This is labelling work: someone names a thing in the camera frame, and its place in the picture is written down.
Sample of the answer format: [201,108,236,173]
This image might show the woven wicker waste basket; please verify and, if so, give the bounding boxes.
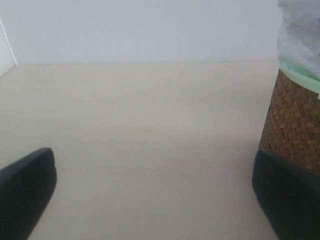
[259,70,320,175]

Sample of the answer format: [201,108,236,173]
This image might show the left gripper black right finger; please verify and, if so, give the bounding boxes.
[251,149,320,240]

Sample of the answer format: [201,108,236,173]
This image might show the white green plastic bin liner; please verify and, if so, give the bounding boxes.
[277,0,320,94]

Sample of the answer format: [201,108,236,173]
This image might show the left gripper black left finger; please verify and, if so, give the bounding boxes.
[0,147,57,240]

